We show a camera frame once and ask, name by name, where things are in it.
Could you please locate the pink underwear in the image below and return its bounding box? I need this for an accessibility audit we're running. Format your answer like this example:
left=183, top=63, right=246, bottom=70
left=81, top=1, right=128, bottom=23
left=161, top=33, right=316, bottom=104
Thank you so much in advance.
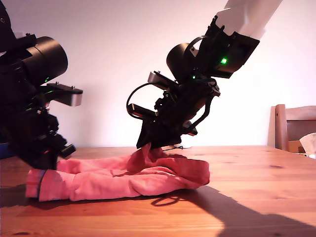
left=26, top=142, right=210, bottom=202

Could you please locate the dark blue box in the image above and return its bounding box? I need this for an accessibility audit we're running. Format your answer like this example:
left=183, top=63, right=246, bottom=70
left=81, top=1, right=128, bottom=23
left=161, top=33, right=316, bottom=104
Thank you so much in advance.
left=0, top=143, right=14, bottom=160

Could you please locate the wooden chair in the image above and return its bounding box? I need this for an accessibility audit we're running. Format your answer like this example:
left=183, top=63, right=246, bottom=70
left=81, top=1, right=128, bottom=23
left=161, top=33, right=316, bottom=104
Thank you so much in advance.
left=267, top=105, right=316, bottom=154

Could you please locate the white tissue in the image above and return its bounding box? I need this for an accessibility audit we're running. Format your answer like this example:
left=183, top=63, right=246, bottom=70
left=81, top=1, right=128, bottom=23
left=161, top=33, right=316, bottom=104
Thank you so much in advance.
left=298, top=132, right=316, bottom=158

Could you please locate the black looped wrist cable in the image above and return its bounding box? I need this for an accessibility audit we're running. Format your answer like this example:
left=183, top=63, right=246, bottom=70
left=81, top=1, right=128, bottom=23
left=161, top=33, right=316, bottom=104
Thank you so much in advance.
left=126, top=82, right=161, bottom=119

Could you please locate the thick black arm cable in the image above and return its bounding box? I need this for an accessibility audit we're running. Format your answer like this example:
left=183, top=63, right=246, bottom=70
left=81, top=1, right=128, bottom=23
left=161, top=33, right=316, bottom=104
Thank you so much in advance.
left=190, top=83, right=221, bottom=130

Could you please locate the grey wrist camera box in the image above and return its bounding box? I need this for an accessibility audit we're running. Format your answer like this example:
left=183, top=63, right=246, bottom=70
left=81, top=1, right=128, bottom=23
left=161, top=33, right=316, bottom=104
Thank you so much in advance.
left=147, top=70, right=179, bottom=91
left=46, top=82, right=84, bottom=107

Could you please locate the black strap cable loop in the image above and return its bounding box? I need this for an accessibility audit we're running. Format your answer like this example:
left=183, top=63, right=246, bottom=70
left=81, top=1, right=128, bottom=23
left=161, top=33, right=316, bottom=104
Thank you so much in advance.
left=184, top=35, right=210, bottom=60

